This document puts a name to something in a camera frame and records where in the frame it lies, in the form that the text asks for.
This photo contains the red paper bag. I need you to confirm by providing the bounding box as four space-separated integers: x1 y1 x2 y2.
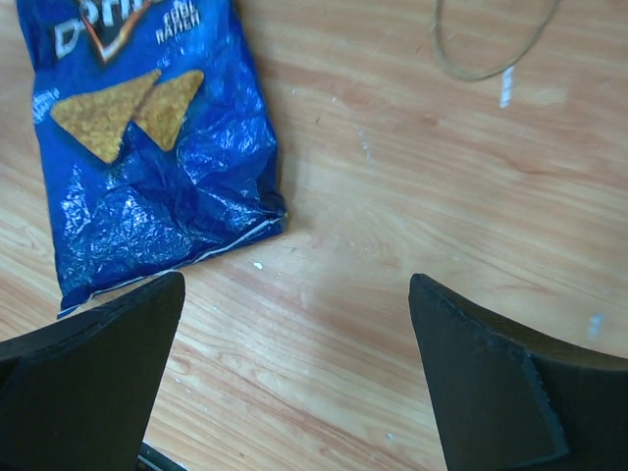
430 1 560 82

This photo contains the blue Doritos chips bag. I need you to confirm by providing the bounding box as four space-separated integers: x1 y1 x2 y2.
17 1 287 314

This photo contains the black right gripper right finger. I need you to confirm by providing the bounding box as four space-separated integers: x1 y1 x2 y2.
408 274 627 470

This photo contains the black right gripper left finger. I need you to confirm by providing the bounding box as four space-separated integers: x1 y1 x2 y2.
1 272 185 470

